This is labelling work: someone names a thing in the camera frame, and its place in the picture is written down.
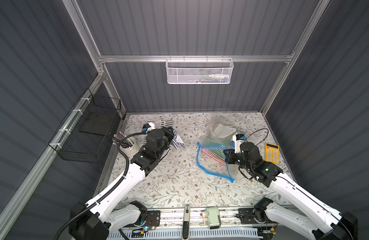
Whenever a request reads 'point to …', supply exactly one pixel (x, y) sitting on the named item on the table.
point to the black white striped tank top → (168, 123)
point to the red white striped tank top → (213, 156)
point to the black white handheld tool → (186, 222)
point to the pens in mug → (126, 142)
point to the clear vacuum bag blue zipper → (230, 172)
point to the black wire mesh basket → (85, 135)
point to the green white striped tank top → (219, 139)
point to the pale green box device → (213, 217)
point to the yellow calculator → (272, 153)
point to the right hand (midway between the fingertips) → (226, 150)
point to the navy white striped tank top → (176, 140)
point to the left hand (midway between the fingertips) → (176, 128)
